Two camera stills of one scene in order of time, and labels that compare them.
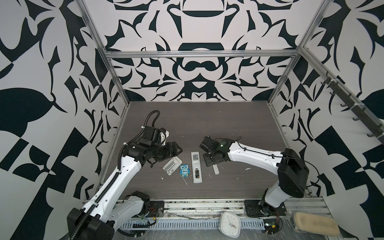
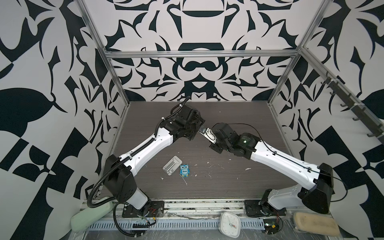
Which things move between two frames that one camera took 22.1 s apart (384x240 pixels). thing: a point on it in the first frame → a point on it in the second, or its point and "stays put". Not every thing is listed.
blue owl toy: (184, 170) stays put
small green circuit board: (271, 225) stays put
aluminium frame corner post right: (300, 48) stays put
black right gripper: (207, 161) → (215, 148)
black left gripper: (167, 153) → (198, 121)
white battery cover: (172, 165) stays put
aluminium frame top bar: (199, 53) stays put
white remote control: (196, 164) → (209, 134)
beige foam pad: (316, 223) stays put
